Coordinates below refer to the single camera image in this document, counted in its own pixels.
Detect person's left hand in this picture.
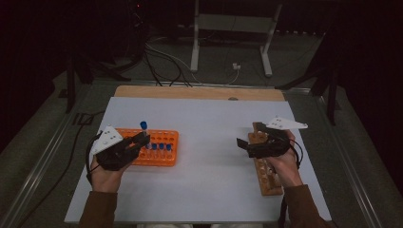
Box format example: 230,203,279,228
89,155,127,193

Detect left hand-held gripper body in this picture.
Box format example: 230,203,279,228
93,125,141,172

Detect orange plastic tube rack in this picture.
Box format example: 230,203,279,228
113,127,180,167

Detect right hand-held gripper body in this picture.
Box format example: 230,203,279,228
246,117,308,159

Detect black floor cables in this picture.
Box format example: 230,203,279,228
144,44,203,88

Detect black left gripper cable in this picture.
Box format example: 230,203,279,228
85,132,104,186

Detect white plug cable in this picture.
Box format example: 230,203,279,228
224,68,240,86

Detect long black floor cable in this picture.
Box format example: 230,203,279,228
17,109,106,228

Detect black tripod stand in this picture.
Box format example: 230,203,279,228
275,56,342,126
65,53,131,114

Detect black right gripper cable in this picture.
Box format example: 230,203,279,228
289,139,304,169

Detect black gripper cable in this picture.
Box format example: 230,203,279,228
85,132,104,186
289,139,304,169

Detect person's right hand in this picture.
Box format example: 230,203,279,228
265,130,303,188

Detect grey metal stand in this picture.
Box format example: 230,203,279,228
189,0,283,78

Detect grey metal floor rail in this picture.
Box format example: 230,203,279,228
312,91,386,228
0,88,93,228

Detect white table mat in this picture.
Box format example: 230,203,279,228
64,96,333,224

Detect wooden test tube rack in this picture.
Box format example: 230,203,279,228
247,122,284,197

